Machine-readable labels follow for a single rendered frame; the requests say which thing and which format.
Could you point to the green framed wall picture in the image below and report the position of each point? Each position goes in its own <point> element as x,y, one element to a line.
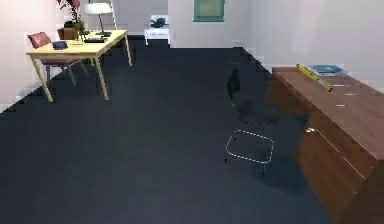
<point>209,10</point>

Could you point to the black flat keyboard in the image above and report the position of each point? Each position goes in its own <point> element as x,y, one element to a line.
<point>95,40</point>

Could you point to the white shade table lamp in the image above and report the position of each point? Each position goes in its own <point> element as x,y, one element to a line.
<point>98,9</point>

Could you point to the dark teal object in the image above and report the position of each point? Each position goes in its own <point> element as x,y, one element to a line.
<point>158,23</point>

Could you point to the red flower house plant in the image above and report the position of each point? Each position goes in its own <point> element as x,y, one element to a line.
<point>71,26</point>

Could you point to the yellow baseball bat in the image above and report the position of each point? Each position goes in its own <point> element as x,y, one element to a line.
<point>313,77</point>

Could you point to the brown wooden desk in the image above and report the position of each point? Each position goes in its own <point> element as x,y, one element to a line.
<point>343,133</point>

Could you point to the light yellow wooden table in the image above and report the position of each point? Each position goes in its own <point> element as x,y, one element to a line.
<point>87,49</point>

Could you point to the dark red chair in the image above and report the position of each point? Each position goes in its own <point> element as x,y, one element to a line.
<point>39,40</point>

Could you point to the white small table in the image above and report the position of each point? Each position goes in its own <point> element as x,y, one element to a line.
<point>156,32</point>

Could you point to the teal book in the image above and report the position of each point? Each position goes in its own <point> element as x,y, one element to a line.
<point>326,69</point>

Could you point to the black chair with metal frame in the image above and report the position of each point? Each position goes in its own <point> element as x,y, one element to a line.
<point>248,113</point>

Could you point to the dark blue small box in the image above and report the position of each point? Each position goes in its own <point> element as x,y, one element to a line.
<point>59,45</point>

